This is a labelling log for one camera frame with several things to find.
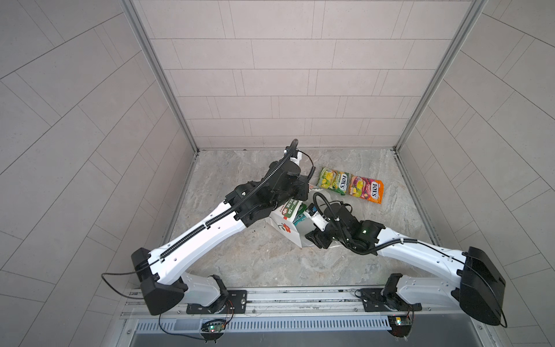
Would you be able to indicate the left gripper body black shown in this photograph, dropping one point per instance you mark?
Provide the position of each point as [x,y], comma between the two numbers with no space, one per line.
[295,191]

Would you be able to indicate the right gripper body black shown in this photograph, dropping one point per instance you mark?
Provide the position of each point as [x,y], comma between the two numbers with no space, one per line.
[330,234]

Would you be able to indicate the white floral paper bag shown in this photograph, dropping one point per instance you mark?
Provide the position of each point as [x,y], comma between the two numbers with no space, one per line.
[282,219]

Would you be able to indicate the orange Fox's candy bag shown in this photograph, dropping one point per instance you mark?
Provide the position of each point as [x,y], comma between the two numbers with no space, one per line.
[367,189]

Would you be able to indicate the green Fox's candy bag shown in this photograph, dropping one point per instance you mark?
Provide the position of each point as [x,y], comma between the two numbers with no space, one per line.
[334,180]

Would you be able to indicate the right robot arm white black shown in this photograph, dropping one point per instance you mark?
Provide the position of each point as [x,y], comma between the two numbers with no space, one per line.
[467,279]

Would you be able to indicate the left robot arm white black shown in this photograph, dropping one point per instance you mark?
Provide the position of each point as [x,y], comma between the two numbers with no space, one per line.
[162,272]

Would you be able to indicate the green snack packets in bag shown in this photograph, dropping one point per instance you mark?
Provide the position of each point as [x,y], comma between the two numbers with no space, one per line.
[300,215]

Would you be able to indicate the right circuit board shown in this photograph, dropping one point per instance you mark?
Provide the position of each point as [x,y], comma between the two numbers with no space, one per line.
[400,326]

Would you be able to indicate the circuit board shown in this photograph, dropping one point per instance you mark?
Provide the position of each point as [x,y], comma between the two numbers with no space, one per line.
[214,326]
[400,326]

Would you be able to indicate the left circuit board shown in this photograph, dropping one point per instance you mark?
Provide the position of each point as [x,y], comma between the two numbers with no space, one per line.
[214,326]

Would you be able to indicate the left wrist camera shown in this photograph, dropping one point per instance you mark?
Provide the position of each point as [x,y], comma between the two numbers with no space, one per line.
[294,156]

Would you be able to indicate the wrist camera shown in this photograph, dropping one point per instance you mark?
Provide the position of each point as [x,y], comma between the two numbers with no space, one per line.
[316,217]
[294,156]

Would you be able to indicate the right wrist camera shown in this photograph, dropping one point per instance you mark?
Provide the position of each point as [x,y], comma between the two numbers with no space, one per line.
[316,217]

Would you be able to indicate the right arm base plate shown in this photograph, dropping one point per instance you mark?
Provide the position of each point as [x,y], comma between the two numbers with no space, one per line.
[374,300]

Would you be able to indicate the vented cable duct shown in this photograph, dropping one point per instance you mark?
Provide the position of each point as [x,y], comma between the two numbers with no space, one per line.
[267,324]

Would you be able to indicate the aluminium mounting rail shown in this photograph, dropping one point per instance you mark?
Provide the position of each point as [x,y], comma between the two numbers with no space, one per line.
[303,299]

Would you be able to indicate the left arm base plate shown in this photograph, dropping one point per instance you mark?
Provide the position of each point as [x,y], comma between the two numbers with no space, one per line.
[235,300]

